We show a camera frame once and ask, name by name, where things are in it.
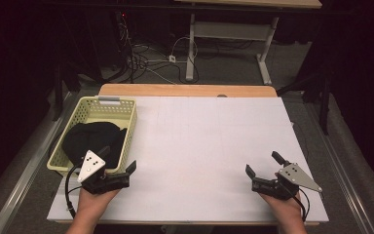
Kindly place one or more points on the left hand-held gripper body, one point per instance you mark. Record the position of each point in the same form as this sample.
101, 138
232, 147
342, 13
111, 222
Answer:
91, 165

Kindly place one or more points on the black metal stand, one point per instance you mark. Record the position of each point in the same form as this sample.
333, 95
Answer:
58, 91
324, 107

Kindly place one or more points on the aluminium floor rail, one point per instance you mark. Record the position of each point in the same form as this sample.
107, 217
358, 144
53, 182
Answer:
29, 169
341, 169

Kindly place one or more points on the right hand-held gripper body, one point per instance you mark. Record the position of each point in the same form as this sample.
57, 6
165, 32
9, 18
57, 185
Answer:
293, 175

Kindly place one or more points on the black knit vest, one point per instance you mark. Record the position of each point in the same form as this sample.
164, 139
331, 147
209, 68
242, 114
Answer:
91, 139

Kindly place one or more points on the pale yellow perforated basket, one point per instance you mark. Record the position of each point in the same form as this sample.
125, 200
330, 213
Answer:
110, 112

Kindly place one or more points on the white power adapter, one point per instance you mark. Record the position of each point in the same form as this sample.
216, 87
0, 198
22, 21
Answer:
172, 58

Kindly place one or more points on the white-framed desk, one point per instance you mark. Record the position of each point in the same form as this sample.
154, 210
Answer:
230, 31

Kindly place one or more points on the person's right hand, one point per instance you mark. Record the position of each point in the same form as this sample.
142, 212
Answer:
285, 209

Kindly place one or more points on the white table cover board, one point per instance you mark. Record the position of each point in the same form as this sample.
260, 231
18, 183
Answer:
201, 146

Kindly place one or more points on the dark device with red light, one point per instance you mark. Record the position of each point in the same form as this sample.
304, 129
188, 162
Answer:
122, 19

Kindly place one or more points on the person's left hand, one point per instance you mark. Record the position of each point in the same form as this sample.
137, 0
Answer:
91, 204

